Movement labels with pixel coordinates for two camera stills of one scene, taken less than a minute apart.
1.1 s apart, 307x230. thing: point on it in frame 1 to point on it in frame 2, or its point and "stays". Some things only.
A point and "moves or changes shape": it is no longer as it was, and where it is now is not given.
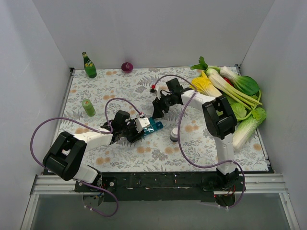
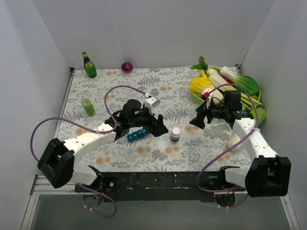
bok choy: (245, 83) stays
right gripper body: (159, 104) to (206, 114)
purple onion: (127, 67) stays
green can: (88, 107) stays
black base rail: (149, 187) stays
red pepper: (229, 81) stays
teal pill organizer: (153, 126) moves or changes shape
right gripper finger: (157, 112) to (198, 121)
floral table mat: (156, 126) stays
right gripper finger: (164, 109) to (209, 117)
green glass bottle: (89, 66) stays
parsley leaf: (202, 65) stays
